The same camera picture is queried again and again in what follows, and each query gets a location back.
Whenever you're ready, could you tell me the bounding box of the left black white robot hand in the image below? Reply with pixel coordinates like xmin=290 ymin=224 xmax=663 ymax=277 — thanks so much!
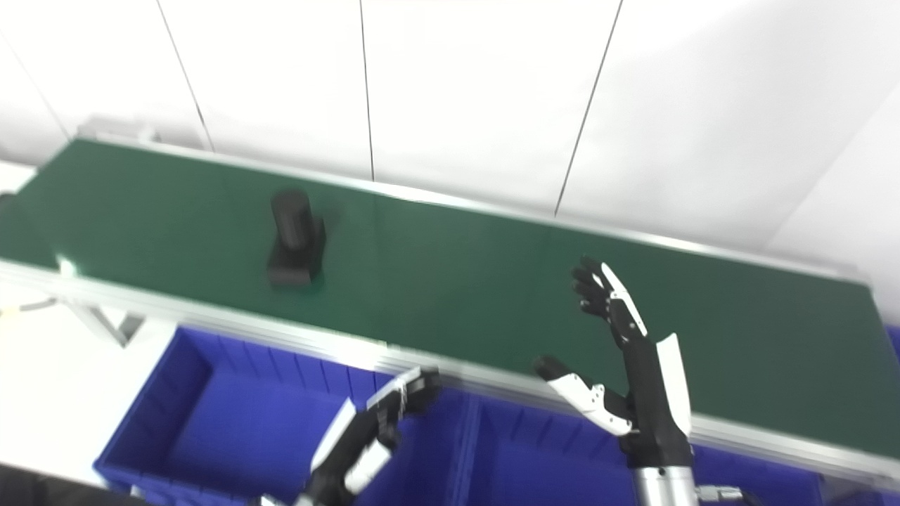
xmin=302 ymin=365 xmax=444 ymax=505

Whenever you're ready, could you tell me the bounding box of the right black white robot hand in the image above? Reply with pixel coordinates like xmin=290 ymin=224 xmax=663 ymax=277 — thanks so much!
xmin=532 ymin=257 xmax=697 ymax=470

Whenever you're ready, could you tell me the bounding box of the black cylinder block part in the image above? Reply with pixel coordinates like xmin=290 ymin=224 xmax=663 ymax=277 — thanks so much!
xmin=266 ymin=189 xmax=328 ymax=288

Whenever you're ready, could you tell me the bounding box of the aluminium conveyor leg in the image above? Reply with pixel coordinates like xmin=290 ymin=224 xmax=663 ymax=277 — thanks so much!
xmin=59 ymin=298 xmax=146 ymax=349

